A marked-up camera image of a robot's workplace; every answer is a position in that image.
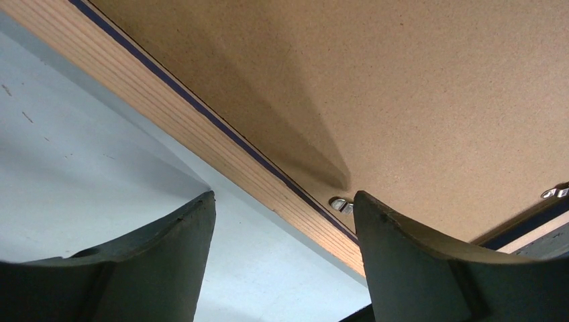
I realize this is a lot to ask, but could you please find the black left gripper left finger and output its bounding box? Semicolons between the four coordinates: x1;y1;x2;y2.
1;191;216;321

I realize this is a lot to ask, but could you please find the brown cardboard backing board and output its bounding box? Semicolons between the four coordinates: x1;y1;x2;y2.
95;1;568;241

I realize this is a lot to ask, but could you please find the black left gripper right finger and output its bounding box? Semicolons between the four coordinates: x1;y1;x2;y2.
354;191;568;321

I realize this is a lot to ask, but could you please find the silver metal turn clip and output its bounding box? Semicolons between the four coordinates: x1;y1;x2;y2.
329;197;354;215

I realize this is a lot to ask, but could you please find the wooden picture frame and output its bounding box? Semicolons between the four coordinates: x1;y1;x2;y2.
0;0;569;277

